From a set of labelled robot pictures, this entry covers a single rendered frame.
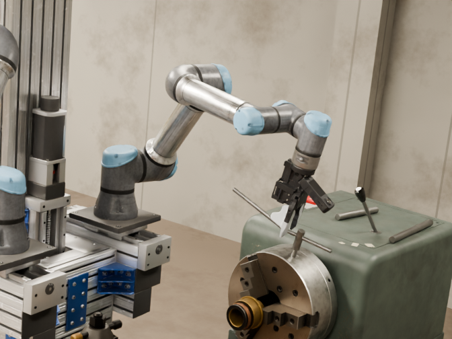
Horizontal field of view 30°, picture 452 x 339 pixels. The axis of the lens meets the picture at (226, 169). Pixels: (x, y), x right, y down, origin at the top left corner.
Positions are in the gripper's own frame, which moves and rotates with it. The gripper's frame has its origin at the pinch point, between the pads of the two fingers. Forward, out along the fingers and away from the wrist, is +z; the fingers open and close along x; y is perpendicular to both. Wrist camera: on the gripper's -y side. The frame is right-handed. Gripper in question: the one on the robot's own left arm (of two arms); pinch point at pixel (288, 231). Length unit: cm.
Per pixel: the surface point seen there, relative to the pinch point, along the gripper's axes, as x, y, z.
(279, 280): 4.4, -3.2, 13.4
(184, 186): -332, 183, 163
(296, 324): 11.3, -13.6, 19.5
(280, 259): 3.9, -1.4, 7.3
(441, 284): -54, -41, 19
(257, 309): 14.0, -2.6, 19.4
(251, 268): 6.2, 5.4, 12.8
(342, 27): -302, 93, 0
